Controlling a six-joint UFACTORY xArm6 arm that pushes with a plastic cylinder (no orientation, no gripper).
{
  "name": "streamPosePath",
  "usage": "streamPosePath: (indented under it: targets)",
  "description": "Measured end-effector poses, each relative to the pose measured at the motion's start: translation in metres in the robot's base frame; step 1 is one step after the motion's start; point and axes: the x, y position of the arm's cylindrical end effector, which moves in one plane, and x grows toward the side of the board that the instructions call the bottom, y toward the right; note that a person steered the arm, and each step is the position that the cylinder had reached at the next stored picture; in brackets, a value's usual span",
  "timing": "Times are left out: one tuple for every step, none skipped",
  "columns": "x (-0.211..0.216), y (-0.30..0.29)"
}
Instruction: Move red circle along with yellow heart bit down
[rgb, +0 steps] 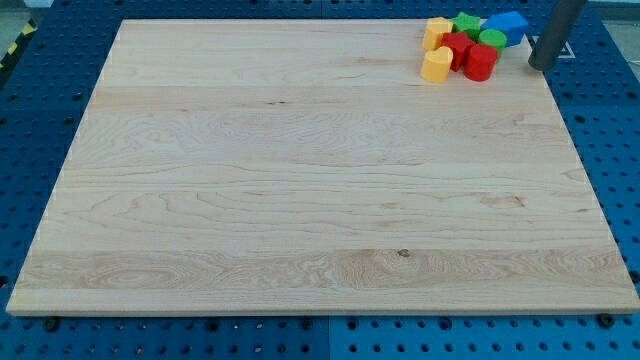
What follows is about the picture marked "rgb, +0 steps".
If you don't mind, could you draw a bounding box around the black bolt front left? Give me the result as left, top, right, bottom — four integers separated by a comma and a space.
42, 317, 60, 333

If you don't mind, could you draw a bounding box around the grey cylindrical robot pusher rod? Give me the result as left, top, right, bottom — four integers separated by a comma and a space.
528, 0, 588, 71

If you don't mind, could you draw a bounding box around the blue pentagon block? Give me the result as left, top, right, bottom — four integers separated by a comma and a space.
481, 11, 529, 47

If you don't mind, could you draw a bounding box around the large wooden board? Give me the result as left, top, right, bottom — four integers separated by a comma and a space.
7, 20, 639, 317

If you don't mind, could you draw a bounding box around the yellow black hazard tape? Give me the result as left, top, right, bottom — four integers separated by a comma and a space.
1, 18, 38, 72

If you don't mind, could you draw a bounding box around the green star block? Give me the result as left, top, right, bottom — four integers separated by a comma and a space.
451, 12, 481, 41

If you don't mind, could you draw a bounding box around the yellow pentagon block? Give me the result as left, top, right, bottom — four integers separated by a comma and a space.
422, 17, 453, 51

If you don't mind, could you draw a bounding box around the black bolt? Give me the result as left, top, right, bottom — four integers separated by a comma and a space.
596, 313, 615, 329
42, 317, 60, 333

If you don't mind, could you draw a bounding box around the yellow heart block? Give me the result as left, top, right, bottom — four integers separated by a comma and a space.
420, 46, 453, 83

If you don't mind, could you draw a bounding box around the green cylinder block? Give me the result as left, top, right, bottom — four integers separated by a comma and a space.
478, 29, 507, 56

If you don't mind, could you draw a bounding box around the red cylinder block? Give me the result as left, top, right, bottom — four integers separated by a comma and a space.
463, 44, 499, 82

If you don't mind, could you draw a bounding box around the black bolt front right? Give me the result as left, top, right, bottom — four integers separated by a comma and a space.
596, 313, 615, 329

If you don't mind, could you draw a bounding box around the red star block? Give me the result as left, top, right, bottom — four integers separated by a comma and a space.
441, 32, 476, 72

